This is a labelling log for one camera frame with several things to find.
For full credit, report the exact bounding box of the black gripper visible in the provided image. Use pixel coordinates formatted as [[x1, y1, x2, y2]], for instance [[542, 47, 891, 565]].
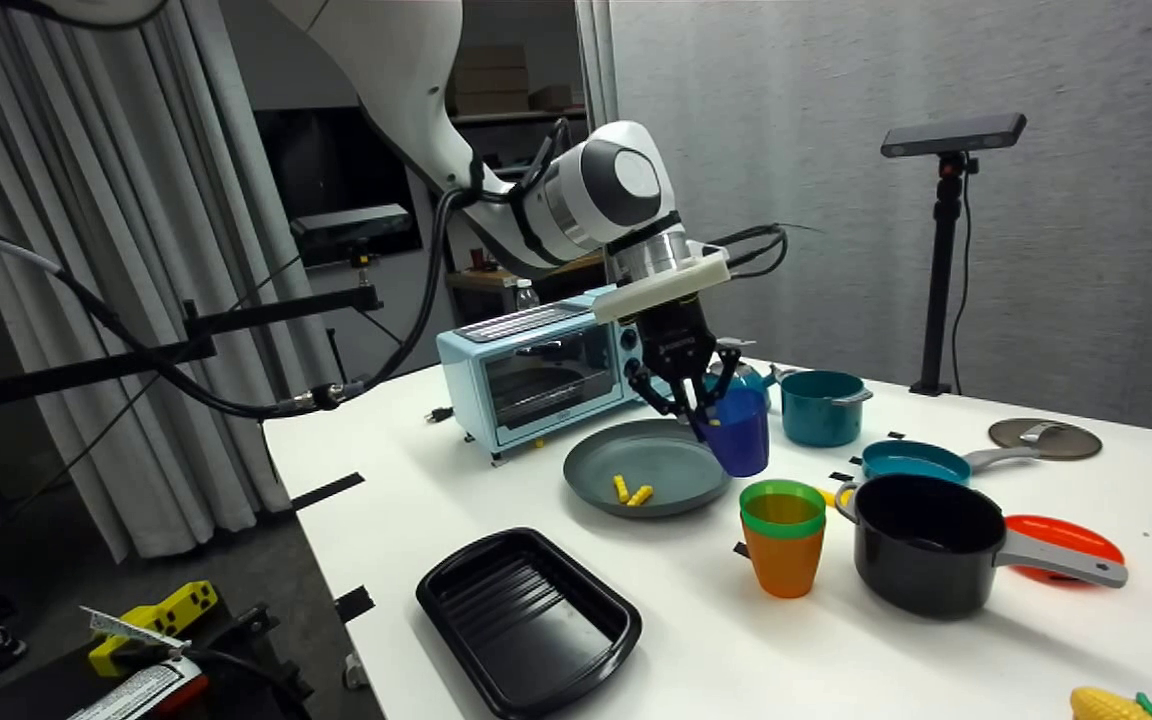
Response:
[[627, 292, 749, 446]]

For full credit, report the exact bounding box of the blue plastic cup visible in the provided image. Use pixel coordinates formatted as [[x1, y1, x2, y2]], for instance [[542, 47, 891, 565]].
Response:
[[702, 374, 775, 479]]

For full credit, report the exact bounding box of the green plastic cup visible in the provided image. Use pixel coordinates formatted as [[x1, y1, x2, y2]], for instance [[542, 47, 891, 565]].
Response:
[[736, 478, 833, 543]]

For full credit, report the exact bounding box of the orange plastic cup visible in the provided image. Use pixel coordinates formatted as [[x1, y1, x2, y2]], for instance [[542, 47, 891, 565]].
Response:
[[744, 533, 825, 605]]

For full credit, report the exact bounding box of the grey-green round plate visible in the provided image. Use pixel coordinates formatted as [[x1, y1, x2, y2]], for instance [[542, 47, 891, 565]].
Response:
[[562, 418, 736, 524]]

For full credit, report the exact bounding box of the teal toy pot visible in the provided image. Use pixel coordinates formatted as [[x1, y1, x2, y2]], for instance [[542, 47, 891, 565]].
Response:
[[775, 369, 877, 454]]

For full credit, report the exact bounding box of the light blue toaster oven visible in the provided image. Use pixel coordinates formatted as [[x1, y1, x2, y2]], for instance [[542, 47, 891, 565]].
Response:
[[431, 282, 690, 463]]

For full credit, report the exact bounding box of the small teal frying pan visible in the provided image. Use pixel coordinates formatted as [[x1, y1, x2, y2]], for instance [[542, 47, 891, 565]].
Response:
[[848, 434, 1043, 493]]

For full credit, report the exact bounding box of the black baking tray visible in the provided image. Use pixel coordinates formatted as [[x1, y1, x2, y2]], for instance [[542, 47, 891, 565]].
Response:
[[414, 524, 648, 720]]

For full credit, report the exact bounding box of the dark storage shelf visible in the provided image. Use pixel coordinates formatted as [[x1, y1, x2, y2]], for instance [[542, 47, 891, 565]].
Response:
[[449, 35, 609, 324]]

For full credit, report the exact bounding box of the grey round pot lid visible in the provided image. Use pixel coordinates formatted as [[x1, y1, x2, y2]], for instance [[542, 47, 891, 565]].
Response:
[[985, 418, 1108, 463]]

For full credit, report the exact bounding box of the short black metal bar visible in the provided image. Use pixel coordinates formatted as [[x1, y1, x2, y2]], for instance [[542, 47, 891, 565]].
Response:
[[181, 282, 390, 340]]

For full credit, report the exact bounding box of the grey fabric backdrop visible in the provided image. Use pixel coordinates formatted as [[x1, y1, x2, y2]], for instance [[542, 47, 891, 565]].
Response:
[[573, 0, 1152, 442]]

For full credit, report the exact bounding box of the yellow toy corn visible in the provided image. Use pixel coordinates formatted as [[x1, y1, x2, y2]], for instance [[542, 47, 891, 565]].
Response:
[[1067, 683, 1152, 720]]

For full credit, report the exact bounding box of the grey pleated curtain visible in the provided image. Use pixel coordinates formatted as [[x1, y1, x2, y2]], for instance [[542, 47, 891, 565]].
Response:
[[0, 0, 353, 565]]

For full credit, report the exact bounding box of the yellow hand tool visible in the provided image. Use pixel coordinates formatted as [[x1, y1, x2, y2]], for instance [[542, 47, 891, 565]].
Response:
[[86, 576, 225, 683]]

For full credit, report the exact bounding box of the long black metal bar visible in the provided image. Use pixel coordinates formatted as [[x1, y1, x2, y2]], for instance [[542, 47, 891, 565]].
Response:
[[0, 332, 222, 418]]

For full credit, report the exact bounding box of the red and white device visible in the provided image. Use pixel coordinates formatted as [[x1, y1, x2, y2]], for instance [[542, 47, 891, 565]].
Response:
[[68, 651, 216, 720]]

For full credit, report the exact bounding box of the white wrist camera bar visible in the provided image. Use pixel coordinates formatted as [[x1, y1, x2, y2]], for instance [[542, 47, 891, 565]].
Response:
[[589, 253, 736, 324]]

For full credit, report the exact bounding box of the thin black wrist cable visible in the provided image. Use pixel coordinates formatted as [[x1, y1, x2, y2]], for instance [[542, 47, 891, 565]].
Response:
[[702, 221, 791, 288]]

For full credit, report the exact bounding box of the black camera tripod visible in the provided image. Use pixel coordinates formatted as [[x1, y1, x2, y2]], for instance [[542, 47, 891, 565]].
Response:
[[909, 150, 985, 402]]

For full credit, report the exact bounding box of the black pot with grey handle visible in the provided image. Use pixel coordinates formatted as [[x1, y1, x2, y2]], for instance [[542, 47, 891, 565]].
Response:
[[833, 474, 1131, 623]]

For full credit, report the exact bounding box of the black tripod-mounted camera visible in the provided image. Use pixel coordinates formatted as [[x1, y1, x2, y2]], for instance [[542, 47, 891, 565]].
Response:
[[877, 113, 1034, 163]]

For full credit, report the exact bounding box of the black stereo camera bar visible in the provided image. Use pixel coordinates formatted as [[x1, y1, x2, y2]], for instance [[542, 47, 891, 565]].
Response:
[[288, 201, 428, 267]]

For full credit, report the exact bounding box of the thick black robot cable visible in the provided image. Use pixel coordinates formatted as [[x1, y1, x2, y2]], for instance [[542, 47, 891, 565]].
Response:
[[0, 185, 468, 423]]

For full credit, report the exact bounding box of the black table bracket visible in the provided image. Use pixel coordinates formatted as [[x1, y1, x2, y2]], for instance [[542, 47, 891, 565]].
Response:
[[332, 583, 375, 623], [288, 469, 369, 517]]

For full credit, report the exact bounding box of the dark wall screen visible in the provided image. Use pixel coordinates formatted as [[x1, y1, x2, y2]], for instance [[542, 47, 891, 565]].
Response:
[[252, 104, 407, 226]]

